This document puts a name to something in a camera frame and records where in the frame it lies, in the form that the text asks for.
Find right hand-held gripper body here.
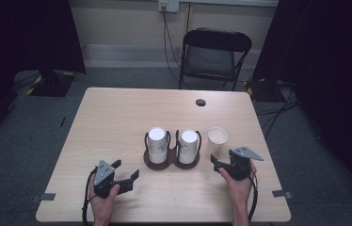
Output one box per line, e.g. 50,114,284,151
218,146,264,182

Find left hand-held gripper cable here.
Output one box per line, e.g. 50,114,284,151
81,167,99,226

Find black stand base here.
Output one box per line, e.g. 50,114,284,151
25,69,78,98
245,77,287,104

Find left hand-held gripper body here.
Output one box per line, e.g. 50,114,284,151
92,159,134,200

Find single white paper cup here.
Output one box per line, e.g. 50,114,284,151
207,126,229,154

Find black folding chair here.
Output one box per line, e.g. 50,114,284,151
178,27,253,92

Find wooden cup holder black rods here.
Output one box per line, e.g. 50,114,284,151
143,129,202,171

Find person's left hand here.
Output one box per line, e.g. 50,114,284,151
88,183,121,220

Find person's right hand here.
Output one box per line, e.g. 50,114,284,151
217,160,258,205

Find black curtain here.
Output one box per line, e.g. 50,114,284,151
252,0,352,202
0,0,87,149

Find black cable from wall socket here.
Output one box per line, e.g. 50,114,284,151
162,5,184,84

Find right hand-held gripper cable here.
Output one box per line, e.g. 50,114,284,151
247,175,259,222

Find hand-held gripper cable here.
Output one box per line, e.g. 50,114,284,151
247,175,259,222
81,167,99,226

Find grey tape strip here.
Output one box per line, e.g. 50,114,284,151
30,192,56,203
271,189,295,200

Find white wall socket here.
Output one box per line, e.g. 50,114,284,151
158,0,181,14

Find stack of white paper cups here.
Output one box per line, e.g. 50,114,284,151
147,126,168,165
178,129,200,165

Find black floor cables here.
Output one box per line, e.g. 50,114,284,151
255,80,301,140

